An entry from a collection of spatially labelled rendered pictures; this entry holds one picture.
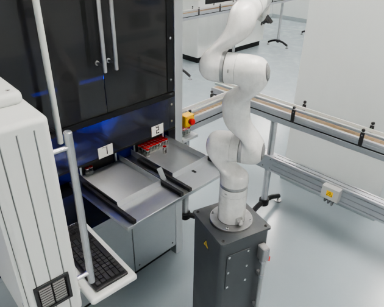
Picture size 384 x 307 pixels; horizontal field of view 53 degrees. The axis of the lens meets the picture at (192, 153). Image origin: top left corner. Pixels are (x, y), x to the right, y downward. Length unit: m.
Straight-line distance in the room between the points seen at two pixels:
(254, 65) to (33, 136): 0.67
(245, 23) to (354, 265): 2.11
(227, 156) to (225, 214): 0.28
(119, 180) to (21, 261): 0.84
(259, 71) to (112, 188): 1.00
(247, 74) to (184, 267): 1.76
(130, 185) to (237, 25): 1.01
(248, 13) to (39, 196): 0.81
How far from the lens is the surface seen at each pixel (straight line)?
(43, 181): 1.15
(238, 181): 1.58
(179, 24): 2.07
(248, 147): 1.46
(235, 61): 1.24
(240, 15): 1.25
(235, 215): 1.67
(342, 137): 2.52
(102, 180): 1.99
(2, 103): 1.16
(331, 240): 3.11
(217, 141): 1.51
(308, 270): 2.83
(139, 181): 1.95
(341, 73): 3.10
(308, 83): 3.24
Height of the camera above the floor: 1.97
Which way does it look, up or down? 30 degrees down
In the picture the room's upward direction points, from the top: 1 degrees clockwise
